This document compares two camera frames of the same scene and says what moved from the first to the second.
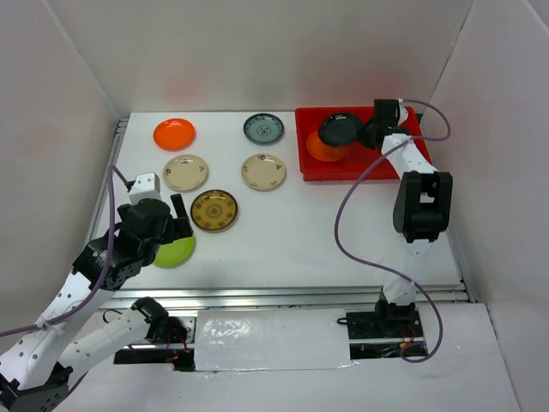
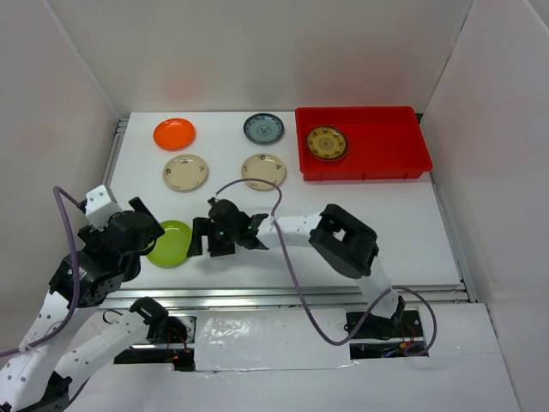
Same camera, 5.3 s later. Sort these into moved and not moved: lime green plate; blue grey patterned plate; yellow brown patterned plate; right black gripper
Moved: right black gripper; yellow brown patterned plate
Not moved: lime green plate; blue grey patterned plate
